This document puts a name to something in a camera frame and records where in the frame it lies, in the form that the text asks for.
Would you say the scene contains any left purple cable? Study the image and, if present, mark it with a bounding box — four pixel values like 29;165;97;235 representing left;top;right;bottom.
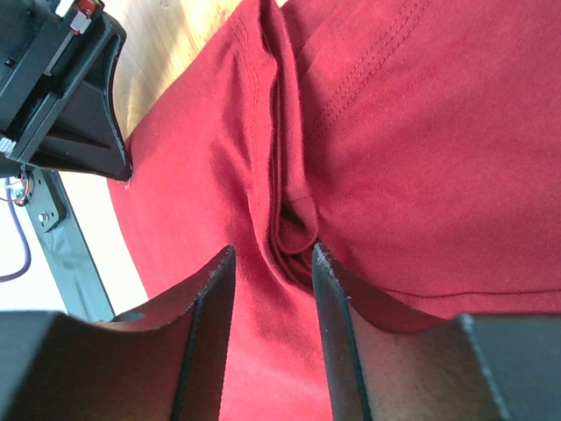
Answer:
0;175;32;284

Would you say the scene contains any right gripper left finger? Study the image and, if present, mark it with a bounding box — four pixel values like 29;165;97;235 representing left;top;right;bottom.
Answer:
1;246;236;420

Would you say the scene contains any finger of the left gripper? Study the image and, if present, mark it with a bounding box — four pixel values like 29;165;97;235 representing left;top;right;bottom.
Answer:
32;17;132;181

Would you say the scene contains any dark red t shirt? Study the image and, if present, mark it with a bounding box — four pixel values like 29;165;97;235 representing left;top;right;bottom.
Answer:
109;1;560;420

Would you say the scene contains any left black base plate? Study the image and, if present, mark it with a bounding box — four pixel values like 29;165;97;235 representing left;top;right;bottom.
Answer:
25;168;67;234

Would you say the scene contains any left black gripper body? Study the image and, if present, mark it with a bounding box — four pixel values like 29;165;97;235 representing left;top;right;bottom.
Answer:
1;1;104;163

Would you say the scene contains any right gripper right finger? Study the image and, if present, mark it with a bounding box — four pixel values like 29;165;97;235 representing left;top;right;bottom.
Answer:
312;246;560;420

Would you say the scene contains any black cloth strip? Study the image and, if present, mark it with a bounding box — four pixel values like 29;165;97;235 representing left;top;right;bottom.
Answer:
42;171;115;322

